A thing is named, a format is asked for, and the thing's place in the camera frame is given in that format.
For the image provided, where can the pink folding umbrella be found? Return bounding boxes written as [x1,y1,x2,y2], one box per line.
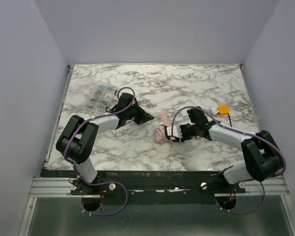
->
[154,111,200,145]

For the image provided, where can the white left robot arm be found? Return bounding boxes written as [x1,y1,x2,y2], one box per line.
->
[56,92,154,186]

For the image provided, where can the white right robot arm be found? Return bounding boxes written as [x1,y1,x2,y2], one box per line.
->
[175,106,286,184]

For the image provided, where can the clear plastic organizer box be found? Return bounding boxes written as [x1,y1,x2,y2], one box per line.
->
[84,83,118,115]

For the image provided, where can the small white orange object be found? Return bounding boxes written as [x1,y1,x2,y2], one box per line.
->
[210,104,232,127]

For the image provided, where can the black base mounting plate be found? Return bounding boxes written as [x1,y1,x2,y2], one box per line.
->
[41,169,245,205]

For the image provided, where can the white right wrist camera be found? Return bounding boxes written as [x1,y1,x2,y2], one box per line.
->
[164,125,182,142]

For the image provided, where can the aluminium frame rail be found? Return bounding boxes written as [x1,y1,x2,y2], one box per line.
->
[17,65,293,236]

